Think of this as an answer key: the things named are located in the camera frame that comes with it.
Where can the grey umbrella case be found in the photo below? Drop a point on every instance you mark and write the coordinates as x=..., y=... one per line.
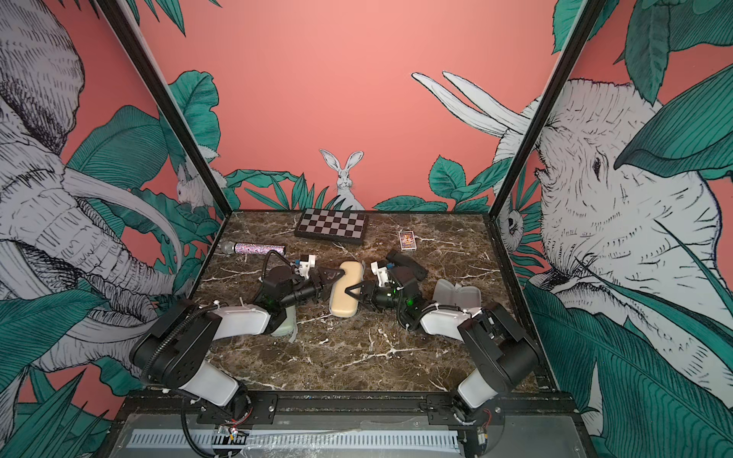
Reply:
x=288, y=328
x=463, y=296

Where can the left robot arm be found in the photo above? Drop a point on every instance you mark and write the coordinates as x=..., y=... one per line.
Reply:
x=172, y=354

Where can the playing card box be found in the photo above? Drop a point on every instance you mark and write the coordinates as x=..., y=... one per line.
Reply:
x=407, y=241

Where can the white slotted cable duct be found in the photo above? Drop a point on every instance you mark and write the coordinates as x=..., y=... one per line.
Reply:
x=425, y=441

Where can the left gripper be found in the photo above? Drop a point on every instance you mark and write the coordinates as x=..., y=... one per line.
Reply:
x=318, y=283

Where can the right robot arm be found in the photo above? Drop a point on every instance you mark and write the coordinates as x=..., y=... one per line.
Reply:
x=501, y=350

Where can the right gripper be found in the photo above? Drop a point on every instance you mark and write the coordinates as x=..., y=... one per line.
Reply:
x=375, y=292

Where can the glitter purple microphone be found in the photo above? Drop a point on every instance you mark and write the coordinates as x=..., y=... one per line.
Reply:
x=245, y=248

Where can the white umbrella case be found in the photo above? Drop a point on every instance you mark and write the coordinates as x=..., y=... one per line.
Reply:
x=342, y=303

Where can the black umbrella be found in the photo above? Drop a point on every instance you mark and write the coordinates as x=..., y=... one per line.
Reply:
x=400, y=259

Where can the folding chessboard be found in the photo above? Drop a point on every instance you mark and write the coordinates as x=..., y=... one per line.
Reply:
x=345, y=227

